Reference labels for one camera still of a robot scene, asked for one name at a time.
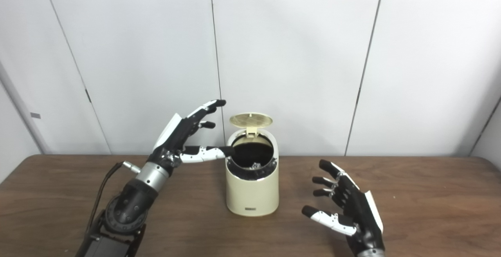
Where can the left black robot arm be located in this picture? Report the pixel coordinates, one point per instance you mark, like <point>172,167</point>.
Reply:
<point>129,206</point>

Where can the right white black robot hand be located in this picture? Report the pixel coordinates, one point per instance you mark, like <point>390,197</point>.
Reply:
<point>362,218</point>

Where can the cream-colored cylindrical bin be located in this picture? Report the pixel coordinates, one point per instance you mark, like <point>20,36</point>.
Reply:
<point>252,194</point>

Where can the small grey wall label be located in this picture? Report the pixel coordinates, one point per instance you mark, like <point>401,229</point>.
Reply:
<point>35,115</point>

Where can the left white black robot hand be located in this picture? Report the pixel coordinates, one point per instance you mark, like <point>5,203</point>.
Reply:
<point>174,137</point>

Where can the round cream bin lid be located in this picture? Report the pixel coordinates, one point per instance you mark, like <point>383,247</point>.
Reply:
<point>250,120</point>

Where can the black wall panel hinge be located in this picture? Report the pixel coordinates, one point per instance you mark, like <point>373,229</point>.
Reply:
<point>88,95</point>

